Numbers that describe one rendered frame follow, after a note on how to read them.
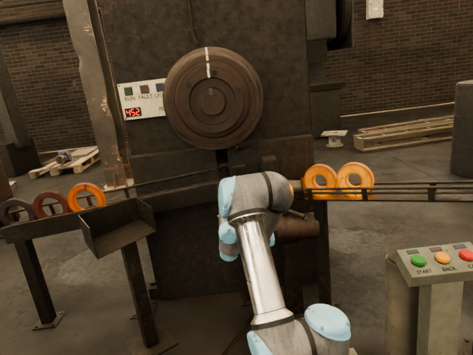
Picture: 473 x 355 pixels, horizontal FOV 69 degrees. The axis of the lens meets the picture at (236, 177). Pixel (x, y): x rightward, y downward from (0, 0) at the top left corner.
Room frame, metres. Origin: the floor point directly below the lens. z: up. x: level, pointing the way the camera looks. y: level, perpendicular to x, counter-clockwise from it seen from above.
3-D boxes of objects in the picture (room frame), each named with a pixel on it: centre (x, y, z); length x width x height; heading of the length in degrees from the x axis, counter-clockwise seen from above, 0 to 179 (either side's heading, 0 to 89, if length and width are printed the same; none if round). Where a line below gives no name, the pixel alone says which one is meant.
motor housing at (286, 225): (1.53, -0.26, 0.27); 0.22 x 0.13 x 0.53; 89
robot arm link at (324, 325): (0.74, -0.18, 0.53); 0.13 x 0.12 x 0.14; 104
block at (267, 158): (1.68, -0.17, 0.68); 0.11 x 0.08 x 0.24; 179
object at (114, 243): (1.39, 0.54, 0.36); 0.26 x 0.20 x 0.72; 124
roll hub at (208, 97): (1.57, 0.06, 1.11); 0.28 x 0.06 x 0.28; 89
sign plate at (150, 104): (1.78, 0.40, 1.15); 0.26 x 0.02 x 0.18; 89
